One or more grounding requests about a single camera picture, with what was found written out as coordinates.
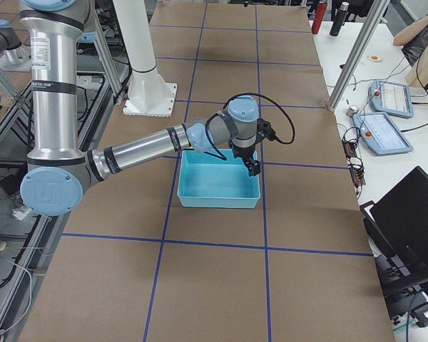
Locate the red water bottle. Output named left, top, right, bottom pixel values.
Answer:
left=311, top=0, right=327, bottom=35

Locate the upper teach pendant tablet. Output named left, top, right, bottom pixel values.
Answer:
left=369, top=79, right=414, bottom=118

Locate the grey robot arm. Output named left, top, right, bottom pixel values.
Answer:
left=20, top=1, right=277, bottom=217

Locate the light blue plastic bin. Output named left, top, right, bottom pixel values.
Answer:
left=177, top=149, right=260, bottom=209

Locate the person forearm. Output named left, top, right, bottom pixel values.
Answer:
left=393, top=15, right=428, bottom=46

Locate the lower teach pendant tablet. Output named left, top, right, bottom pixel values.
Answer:
left=352, top=112, right=414, bottom=156

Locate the teach pendant tablet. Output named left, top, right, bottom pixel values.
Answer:
left=352, top=112, right=414, bottom=156
left=369, top=79, right=414, bottom=118

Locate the black water bottle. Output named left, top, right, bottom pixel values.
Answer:
left=330, top=1, right=349, bottom=36

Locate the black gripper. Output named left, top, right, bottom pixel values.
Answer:
left=230, top=118, right=275, bottom=161

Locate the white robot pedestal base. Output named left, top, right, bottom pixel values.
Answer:
left=113, top=0, right=178, bottom=117

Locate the black laptop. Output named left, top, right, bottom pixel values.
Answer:
left=360, top=166, right=428, bottom=296

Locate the aluminium frame post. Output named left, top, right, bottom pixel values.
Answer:
left=326, top=0, right=390, bottom=112

